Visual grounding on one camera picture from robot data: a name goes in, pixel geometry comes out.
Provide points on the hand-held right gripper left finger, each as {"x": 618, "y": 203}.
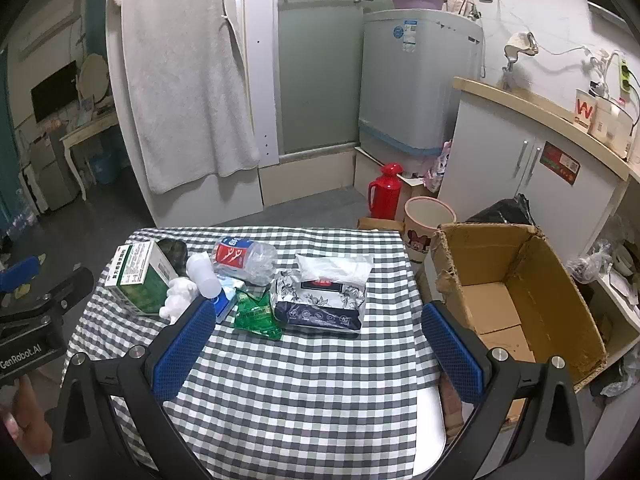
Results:
{"x": 185, "y": 345}

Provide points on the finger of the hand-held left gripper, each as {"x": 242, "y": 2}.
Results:
{"x": 70, "y": 285}
{"x": 20, "y": 270}

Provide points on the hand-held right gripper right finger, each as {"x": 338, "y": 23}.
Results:
{"x": 452, "y": 355}

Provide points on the small blue white box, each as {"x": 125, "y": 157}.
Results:
{"x": 227, "y": 302}

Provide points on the green white medicine box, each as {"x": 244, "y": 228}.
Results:
{"x": 137, "y": 270}

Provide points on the green medicine sachet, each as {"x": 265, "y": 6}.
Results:
{"x": 257, "y": 317}

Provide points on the brown cardboard box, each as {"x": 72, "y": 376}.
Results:
{"x": 550, "y": 300}

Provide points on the floral tissue pack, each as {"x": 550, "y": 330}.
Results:
{"x": 320, "y": 305}

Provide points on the white plastic container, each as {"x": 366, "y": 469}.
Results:
{"x": 605, "y": 120}

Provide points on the person's left hand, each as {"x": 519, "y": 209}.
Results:
{"x": 25, "y": 425}

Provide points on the pack of water bottles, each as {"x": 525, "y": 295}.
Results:
{"x": 20, "y": 217}

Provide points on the white plastic bottle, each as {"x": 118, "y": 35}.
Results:
{"x": 202, "y": 272}

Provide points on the clear plastic bottle red label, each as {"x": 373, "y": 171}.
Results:
{"x": 245, "y": 260}

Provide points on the grey white checkered tablecloth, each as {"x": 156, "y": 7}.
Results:
{"x": 300, "y": 385}

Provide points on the blue bucket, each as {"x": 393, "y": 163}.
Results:
{"x": 105, "y": 167}

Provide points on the pink cartoon trash bin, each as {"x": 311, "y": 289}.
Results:
{"x": 425, "y": 230}

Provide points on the brown cardboard piece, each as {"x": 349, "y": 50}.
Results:
{"x": 380, "y": 225}

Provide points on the white dressing table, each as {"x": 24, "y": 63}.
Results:
{"x": 85, "y": 132}

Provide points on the black garbage bag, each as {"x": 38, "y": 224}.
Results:
{"x": 500, "y": 210}

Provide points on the clear plastic bag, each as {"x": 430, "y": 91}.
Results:
{"x": 590, "y": 262}

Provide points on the crumpled white plastic bag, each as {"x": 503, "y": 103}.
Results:
{"x": 617, "y": 380}

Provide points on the white shelf unit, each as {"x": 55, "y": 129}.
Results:
{"x": 620, "y": 310}

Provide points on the red thermos jug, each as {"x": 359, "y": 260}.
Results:
{"x": 387, "y": 190}

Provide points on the black television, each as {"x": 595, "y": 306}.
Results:
{"x": 55, "y": 90}

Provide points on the pink floral bag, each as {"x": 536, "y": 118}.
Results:
{"x": 439, "y": 167}

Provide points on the white bowl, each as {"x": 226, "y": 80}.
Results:
{"x": 624, "y": 257}

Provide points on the white cabinet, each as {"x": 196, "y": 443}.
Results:
{"x": 490, "y": 160}

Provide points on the oval mirror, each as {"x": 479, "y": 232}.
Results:
{"x": 94, "y": 75}

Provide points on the red cabinet sticker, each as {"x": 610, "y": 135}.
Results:
{"x": 560, "y": 162}

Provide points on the white hanging towel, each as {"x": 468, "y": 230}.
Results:
{"x": 180, "y": 85}

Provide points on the grey washing machine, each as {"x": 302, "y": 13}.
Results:
{"x": 415, "y": 95}

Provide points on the white paper cup red print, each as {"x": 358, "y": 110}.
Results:
{"x": 584, "y": 110}

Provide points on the frosted glass door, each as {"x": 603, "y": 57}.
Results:
{"x": 310, "y": 75}

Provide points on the beige cloth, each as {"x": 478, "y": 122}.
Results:
{"x": 520, "y": 45}

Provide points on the green white power strip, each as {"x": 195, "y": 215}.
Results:
{"x": 625, "y": 72}

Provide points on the pink cloth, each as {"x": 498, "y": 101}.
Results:
{"x": 457, "y": 0}

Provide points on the purple plastic basin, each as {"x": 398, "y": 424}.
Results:
{"x": 415, "y": 0}

